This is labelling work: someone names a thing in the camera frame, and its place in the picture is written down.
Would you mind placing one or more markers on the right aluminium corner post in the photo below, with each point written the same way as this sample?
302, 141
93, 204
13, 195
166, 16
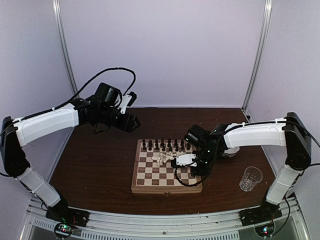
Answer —
264, 30

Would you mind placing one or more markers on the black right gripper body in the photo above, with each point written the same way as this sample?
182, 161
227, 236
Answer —
207, 156

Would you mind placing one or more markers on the white scalloped bowl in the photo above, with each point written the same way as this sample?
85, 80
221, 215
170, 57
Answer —
230, 152

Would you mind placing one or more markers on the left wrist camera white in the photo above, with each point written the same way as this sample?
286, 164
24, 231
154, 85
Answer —
127, 101

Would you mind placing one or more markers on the white queen chess piece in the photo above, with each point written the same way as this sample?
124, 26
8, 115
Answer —
161, 160

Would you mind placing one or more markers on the dark rook far piece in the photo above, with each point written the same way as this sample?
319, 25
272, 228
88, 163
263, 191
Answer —
144, 145

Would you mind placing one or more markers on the aluminium front rail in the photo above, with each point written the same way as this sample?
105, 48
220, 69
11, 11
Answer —
224, 225

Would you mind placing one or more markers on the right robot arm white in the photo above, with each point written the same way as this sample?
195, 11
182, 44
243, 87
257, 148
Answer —
287, 133

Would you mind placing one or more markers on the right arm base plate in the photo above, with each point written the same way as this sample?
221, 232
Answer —
253, 216

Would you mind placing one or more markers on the clear plastic cup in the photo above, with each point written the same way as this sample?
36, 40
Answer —
250, 178

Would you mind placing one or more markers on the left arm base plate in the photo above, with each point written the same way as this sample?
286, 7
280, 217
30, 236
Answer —
62, 213

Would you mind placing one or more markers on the aluminium corner post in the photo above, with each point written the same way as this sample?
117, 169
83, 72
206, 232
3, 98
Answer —
65, 53
264, 30

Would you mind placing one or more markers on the wooden chess board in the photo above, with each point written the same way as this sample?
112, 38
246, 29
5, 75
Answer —
148, 178

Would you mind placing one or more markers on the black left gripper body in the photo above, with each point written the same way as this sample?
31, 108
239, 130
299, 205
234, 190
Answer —
106, 117

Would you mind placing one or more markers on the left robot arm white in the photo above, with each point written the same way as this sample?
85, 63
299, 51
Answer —
19, 132

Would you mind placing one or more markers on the left aluminium corner post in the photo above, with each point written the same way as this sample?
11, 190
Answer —
65, 53

